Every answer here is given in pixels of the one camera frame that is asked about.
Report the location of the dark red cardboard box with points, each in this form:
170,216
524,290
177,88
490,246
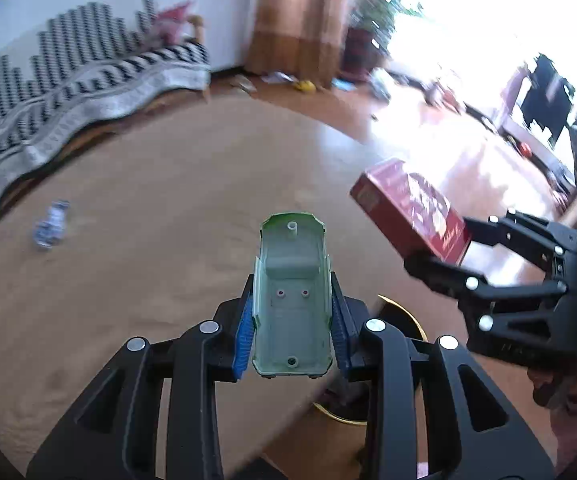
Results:
408,205

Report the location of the brown curtain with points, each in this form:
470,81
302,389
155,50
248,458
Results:
298,20

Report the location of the pink cartoon pillow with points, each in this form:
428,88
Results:
171,22

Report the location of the person's right hand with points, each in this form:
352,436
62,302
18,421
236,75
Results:
545,387

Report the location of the papers on floor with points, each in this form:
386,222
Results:
278,78

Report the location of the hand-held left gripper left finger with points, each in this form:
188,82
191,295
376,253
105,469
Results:
243,332

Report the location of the black white patterned sofa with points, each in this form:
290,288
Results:
68,85

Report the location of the pale green toy car shell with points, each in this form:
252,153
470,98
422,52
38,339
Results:
291,310

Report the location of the potted plant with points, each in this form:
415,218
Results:
366,35

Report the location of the yellow toy on floor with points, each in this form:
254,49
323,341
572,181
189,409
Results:
305,86

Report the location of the black bin with gold rim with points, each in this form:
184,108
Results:
343,400

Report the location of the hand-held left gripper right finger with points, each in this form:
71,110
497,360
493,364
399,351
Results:
341,327

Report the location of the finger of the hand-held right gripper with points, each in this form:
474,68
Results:
513,235
448,275

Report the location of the wooden sofa armrest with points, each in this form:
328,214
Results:
197,27

